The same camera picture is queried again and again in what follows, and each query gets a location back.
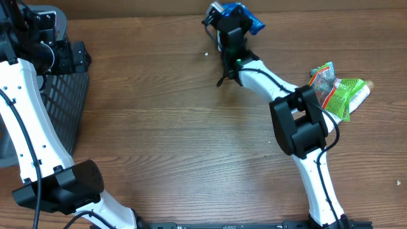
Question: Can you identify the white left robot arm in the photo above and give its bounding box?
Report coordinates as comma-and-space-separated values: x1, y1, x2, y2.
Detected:
1, 1, 143, 228

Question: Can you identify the white bamboo print tube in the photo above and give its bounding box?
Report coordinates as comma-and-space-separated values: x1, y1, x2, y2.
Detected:
323, 81, 375, 132

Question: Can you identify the dark grey plastic basket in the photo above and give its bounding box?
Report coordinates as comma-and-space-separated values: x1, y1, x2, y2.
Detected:
1, 5, 89, 167

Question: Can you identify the white barcode scanner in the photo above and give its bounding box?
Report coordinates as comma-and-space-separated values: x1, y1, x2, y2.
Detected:
217, 31, 223, 52

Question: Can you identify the mint green wipes pack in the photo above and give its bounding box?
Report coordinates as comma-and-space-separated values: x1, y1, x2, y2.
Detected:
310, 62, 335, 78

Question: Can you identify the blue Oreo cookie pack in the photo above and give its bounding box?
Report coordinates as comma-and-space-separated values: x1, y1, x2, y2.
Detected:
221, 3, 265, 36

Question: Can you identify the green snack bag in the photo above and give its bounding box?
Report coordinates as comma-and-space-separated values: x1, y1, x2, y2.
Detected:
308, 75, 366, 121

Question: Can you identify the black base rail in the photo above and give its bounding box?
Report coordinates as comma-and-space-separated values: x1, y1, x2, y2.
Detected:
90, 220, 375, 229

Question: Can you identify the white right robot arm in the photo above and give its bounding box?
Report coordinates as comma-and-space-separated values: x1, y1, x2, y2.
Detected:
203, 2, 350, 228

